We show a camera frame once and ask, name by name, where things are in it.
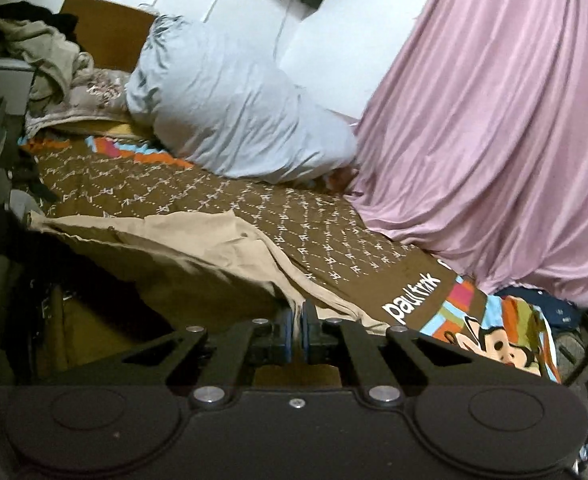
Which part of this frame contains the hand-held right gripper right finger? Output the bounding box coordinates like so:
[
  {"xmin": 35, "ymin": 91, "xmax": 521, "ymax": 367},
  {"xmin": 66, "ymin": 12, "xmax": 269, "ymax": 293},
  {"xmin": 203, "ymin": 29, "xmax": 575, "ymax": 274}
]
[{"xmin": 301, "ymin": 302, "xmax": 517, "ymax": 407}]

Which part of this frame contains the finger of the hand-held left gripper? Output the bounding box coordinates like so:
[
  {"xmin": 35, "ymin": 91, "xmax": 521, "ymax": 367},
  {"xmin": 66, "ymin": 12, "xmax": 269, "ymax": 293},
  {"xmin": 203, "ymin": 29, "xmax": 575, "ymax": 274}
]
[{"xmin": 8, "ymin": 167, "xmax": 60, "ymax": 204}]

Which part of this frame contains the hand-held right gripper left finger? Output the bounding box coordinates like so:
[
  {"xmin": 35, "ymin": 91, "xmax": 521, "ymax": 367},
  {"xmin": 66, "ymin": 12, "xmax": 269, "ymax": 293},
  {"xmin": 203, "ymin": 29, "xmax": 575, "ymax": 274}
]
[{"xmin": 71, "ymin": 309, "xmax": 297, "ymax": 406}]

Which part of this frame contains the beige hooded zip jacket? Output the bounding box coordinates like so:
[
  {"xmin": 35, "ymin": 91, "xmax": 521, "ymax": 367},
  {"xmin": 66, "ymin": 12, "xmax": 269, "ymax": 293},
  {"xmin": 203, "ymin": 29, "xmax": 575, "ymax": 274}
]
[{"xmin": 26, "ymin": 209, "xmax": 393, "ymax": 361}]

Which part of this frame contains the grey box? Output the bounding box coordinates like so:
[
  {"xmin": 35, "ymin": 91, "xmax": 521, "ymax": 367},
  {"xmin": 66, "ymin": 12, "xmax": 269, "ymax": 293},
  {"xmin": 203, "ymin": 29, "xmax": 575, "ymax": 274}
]
[{"xmin": 0, "ymin": 57, "xmax": 35, "ymax": 117}]

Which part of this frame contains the floral pillow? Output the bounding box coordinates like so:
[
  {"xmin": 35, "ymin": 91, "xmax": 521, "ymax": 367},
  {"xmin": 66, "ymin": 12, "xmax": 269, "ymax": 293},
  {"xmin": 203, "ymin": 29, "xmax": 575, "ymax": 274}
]
[{"xmin": 25, "ymin": 67, "xmax": 135, "ymax": 134}]

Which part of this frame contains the yellow bed sheet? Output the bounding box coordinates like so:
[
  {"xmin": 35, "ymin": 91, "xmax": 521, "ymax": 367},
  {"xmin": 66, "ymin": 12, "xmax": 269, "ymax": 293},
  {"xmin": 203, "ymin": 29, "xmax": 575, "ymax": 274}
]
[{"xmin": 56, "ymin": 116, "xmax": 155, "ymax": 143}]

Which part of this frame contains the grey beige crumpled cloth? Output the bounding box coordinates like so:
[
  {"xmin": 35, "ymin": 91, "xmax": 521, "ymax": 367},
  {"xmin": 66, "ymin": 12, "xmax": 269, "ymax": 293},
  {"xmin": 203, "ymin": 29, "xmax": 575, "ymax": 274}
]
[{"xmin": 0, "ymin": 17, "xmax": 95, "ymax": 103}]

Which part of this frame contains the brown cartoon printed blanket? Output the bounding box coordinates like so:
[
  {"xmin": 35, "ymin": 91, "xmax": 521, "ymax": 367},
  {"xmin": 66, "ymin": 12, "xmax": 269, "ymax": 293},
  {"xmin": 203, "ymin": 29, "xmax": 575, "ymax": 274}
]
[{"xmin": 18, "ymin": 134, "xmax": 563, "ymax": 385}]

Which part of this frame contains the black crumpled cloth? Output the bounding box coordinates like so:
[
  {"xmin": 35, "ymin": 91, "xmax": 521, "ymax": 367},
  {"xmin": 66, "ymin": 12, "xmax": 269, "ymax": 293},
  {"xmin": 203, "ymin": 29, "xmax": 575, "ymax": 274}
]
[{"xmin": 0, "ymin": 0, "xmax": 80, "ymax": 47}]

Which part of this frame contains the wooden headboard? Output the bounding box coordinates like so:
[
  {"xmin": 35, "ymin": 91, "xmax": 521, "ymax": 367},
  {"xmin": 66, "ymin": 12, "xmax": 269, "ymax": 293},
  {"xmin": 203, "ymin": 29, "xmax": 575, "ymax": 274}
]
[{"xmin": 60, "ymin": 0, "xmax": 157, "ymax": 72}]

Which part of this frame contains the grey bundled duvet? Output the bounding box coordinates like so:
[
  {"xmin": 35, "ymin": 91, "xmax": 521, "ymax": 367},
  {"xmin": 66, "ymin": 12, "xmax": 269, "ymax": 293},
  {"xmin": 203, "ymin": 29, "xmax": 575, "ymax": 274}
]
[{"xmin": 125, "ymin": 14, "xmax": 359, "ymax": 185}]

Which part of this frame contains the dark blue cloth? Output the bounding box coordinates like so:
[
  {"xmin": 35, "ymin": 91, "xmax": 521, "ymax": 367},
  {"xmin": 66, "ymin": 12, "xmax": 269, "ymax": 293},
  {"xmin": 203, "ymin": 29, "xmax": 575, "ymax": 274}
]
[{"xmin": 494, "ymin": 285, "xmax": 586, "ymax": 332}]

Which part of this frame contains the pink curtain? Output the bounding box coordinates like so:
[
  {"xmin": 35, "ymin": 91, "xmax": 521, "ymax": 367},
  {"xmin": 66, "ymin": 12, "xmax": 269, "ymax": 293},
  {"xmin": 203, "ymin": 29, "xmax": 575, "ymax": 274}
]
[{"xmin": 346, "ymin": 0, "xmax": 588, "ymax": 309}]

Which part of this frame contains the thin wall cable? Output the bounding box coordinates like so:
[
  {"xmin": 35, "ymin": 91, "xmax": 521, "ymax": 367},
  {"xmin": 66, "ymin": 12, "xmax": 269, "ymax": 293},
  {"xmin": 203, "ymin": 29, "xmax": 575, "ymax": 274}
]
[{"xmin": 273, "ymin": 0, "xmax": 295, "ymax": 67}]

